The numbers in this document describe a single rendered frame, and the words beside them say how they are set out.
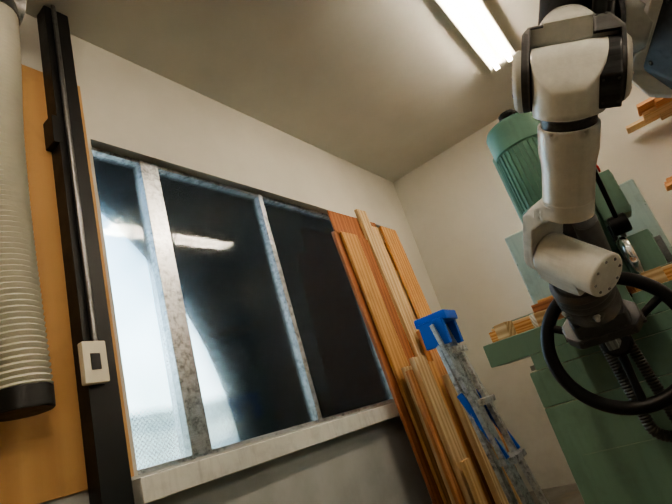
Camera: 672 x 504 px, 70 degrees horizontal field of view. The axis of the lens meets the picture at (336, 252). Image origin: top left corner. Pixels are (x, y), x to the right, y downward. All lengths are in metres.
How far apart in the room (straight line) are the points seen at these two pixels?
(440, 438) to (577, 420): 1.44
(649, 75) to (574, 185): 0.36
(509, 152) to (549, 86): 0.89
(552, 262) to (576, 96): 0.24
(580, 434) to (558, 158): 0.83
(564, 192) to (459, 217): 3.46
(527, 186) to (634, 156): 2.49
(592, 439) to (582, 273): 0.69
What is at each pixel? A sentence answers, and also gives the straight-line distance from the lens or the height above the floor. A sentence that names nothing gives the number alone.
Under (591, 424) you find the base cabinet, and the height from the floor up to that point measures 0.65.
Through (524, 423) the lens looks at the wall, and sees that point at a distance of 3.99.
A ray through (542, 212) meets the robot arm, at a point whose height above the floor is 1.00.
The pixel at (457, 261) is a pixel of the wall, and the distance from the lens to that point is 4.09.
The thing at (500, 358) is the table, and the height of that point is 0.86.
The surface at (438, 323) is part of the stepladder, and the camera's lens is 2.21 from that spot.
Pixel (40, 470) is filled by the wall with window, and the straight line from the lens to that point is 1.64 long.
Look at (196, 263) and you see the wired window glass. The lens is 2.27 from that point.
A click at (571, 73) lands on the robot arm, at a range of 0.66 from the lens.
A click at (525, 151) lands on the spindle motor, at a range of 1.52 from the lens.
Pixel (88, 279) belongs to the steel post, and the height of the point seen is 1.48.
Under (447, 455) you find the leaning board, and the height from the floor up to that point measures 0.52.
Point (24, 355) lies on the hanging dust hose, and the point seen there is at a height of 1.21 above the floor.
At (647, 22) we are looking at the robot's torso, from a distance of 0.97.
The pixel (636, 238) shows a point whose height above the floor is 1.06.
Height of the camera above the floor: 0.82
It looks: 19 degrees up
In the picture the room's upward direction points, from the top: 18 degrees counter-clockwise
